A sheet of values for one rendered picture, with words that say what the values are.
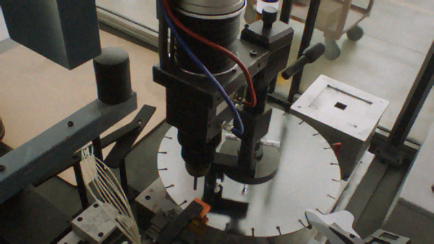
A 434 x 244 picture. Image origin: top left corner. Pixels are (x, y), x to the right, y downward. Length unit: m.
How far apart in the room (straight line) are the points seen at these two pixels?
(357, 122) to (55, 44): 0.70
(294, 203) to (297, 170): 0.08
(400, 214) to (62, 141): 0.63
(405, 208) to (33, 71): 1.07
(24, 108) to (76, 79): 0.18
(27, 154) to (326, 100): 0.68
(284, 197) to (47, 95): 0.78
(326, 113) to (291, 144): 0.21
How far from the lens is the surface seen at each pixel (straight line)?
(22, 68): 1.39
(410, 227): 0.91
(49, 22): 0.48
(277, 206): 0.69
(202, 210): 0.64
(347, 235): 0.64
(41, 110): 1.21
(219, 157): 0.66
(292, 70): 0.53
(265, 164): 0.74
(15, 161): 0.65
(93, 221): 0.75
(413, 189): 0.89
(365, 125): 0.98
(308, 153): 0.79
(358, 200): 1.02
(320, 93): 1.04
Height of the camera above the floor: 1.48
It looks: 40 degrees down
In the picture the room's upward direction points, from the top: 5 degrees clockwise
